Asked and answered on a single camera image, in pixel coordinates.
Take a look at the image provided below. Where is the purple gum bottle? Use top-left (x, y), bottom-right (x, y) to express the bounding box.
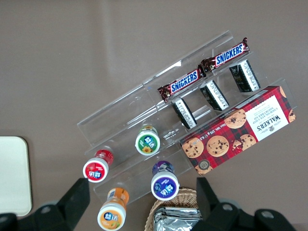
top-left (150, 160), bottom-right (180, 201)

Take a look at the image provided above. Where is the Snickers chocolate bar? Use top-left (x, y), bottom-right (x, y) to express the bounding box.
top-left (157, 68), bottom-right (207, 102)
top-left (200, 37), bottom-right (251, 73)

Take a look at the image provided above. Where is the small tan wicker basket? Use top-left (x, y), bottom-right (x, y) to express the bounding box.
top-left (144, 187), bottom-right (201, 231)

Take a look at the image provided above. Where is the clear acrylic tiered display stand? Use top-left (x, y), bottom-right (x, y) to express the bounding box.
top-left (77, 30), bottom-right (298, 205)

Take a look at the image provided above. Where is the red Walkers cookie box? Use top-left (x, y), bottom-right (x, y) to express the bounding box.
top-left (180, 85), bottom-right (297, 176)

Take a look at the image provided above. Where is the orange gum bottle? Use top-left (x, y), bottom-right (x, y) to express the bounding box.
top-left (97, 187), bottom-right (130, 231)

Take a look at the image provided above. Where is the green gum bottle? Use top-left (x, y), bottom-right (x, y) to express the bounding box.
top-left (134, 124), bottom-right (161, 156)

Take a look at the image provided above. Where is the red gum bottle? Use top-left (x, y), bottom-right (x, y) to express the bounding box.
top-left (82, 148), bottom-right (115, 184)

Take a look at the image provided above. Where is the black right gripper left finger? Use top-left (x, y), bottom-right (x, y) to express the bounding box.
top-left (0, 178), bottom-right (91, 231)

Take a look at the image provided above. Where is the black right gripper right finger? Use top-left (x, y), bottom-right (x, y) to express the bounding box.
top-left (192, 177), bottom-right (296, 231)

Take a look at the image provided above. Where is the small black white box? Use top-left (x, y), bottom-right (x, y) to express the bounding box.
top-left (229, 59), bottom-right (262, 93)
top-left (199, 79), bottom-right (230, 112)
top-left (171, 97), bottom-right (198, 130)

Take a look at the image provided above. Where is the white plastic tray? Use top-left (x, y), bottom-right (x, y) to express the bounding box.
top-left (0, 136), bottom-right (33, 217)

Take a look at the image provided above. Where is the silver foil packet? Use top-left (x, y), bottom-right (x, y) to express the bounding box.
top-left (153, 206), bottom-right (204, 231)

